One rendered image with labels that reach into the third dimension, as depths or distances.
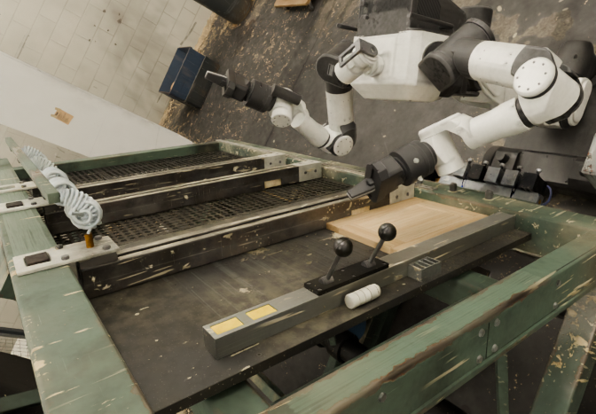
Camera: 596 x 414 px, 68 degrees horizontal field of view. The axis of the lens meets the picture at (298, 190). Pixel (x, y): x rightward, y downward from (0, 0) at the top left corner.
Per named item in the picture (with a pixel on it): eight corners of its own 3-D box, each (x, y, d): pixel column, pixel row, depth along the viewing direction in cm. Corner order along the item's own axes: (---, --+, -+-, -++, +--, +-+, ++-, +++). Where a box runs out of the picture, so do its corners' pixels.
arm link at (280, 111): (255, 94, 145) (286, 107, 149) (252, 119, 139) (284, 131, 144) (270, 73, 136) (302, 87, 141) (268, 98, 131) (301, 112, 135)
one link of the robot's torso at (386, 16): (410, 15, 152) (332, -7, 130) (505, 1, 125) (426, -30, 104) (400, 102, 157) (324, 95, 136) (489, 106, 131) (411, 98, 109)
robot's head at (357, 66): (355, 65, 127) (332, 61, 122) (379, 45, 119) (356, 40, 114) (361, 85, 126) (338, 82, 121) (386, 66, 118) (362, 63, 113)
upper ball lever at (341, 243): (337, 288, 89) (360, 245, 81) (322, 294, 87) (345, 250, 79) (326, 275, 92) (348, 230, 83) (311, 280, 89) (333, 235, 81)
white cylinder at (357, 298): (354, 311, 87) (381, 299, 91) (354, 298, 86) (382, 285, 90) (343, 306, 89) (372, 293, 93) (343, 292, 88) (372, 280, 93)
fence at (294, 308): (514, 228, 127) (515, 215, 126) (216, 360, 73) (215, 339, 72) (497, 223, 131) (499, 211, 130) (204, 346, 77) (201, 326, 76)
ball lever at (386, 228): (378, 271, 96) (403, 230, 88) (365, 277, 94) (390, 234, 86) (367, 259, 98) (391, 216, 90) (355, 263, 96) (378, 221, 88)
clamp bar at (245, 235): (418, 202, 154) (420, 134, 147) (27, 322, 86) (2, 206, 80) (396, 197, 161) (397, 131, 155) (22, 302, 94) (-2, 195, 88)
